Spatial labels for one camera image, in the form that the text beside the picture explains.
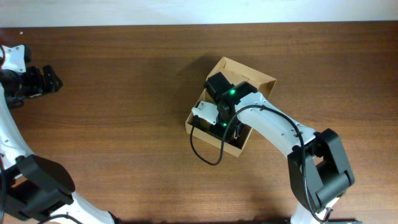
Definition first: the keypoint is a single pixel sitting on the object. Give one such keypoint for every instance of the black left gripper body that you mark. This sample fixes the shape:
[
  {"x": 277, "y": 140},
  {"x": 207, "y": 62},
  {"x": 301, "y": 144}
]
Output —
[{"x": 18, "y": 86}]

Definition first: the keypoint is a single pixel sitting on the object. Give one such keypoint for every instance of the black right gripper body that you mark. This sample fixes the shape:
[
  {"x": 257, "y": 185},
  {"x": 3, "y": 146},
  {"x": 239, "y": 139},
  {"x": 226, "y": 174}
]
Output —
[{"x": 222, "y": 129}]

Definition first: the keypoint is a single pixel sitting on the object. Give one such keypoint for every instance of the green tape roll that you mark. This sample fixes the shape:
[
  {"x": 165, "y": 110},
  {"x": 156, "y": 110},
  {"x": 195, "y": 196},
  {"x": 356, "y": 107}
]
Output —
[{"x": 204, "y": 125}]

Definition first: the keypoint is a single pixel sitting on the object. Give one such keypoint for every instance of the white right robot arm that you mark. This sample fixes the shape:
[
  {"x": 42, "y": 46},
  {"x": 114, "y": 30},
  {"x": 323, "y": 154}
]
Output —
[{"x": 319, "y": 169}]

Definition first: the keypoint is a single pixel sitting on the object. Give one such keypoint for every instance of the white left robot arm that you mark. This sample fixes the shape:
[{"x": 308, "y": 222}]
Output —
[{"x": 33, "y": 187}]

